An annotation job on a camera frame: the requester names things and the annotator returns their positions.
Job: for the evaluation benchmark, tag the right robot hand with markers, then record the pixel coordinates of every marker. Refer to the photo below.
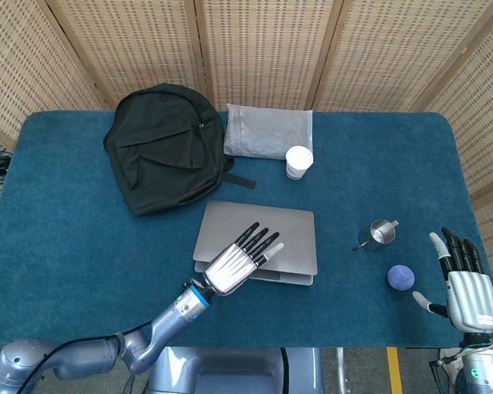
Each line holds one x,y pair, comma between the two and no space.
472,299

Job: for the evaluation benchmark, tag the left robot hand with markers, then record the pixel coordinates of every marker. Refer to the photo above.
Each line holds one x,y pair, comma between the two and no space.
230,271

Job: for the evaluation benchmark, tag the silver laptop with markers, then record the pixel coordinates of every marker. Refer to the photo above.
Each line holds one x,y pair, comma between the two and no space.
296,246

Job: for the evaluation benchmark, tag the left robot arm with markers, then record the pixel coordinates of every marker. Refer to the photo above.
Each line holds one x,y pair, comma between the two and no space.
164,328

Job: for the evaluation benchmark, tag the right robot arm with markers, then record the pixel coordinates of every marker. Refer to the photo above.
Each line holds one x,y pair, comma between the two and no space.
485,369

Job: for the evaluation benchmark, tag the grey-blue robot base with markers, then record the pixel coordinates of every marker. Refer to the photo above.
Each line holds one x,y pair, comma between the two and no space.
230,369

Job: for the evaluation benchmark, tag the purple ball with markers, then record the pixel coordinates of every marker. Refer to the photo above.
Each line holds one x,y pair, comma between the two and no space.
400,279

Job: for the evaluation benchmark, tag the stainless steel pitcher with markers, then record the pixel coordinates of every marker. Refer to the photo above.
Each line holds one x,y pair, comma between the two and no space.
376,242

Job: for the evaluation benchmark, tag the white paper cup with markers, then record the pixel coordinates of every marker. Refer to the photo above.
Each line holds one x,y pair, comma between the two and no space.
298,164

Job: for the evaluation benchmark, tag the black fabric backpack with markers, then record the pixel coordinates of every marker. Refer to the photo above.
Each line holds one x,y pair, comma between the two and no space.
160,156

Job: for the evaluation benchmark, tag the grey plastic package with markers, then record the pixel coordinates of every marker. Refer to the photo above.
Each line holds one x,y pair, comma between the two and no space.
263,131

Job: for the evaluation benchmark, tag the woven wooden folding screen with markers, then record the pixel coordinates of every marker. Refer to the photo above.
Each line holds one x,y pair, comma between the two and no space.
263,41

